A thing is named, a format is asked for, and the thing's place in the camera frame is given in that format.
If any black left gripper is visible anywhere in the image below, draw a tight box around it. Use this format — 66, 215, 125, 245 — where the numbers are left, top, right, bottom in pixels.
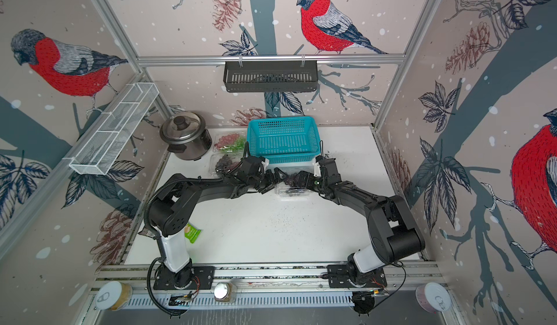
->
247, 168, 290, 194

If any green grape bunch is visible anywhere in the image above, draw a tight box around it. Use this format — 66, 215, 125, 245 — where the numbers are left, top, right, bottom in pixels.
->
226, 136, 246, 152

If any clear plastic clamshell container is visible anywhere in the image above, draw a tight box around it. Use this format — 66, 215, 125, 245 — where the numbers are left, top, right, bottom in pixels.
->
213, 132, 247, 153

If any red grape bunch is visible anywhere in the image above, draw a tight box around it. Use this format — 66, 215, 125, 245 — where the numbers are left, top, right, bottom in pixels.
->
215, 133, 240, 150

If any dark purple grape bunch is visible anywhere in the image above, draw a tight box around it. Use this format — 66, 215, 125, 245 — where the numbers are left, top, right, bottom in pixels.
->
284, 188, 306, 197

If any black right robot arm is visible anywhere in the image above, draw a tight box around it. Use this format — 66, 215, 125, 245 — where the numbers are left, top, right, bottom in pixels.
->
286, 156, 426, 287

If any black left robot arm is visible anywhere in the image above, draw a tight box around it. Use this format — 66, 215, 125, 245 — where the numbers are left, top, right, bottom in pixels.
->
144, 155, 288, 290

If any teal plastic basket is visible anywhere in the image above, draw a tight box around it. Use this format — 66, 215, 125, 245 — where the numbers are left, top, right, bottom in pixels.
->
247, 116, 321, 164

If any green snack packet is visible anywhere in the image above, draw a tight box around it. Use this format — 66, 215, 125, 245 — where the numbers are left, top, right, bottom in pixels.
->
184, 223, 202, 244

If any stainless steel rice cooker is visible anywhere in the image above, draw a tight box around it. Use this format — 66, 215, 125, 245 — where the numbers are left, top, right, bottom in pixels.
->
160, 112, 213, 161

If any small silver round can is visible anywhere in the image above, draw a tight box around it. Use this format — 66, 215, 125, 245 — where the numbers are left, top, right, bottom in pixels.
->
213, 282, 236, 303

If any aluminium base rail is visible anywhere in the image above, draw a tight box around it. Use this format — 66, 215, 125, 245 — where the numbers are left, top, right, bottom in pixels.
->
84, 261, 447, 311

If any black hanging wire basket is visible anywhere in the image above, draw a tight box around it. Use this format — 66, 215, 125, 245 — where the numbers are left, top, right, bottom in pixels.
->
223, 61, 319, 93

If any white wire shelf basket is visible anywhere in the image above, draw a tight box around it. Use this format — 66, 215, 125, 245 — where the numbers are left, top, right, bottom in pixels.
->
69, 82, 159, 175

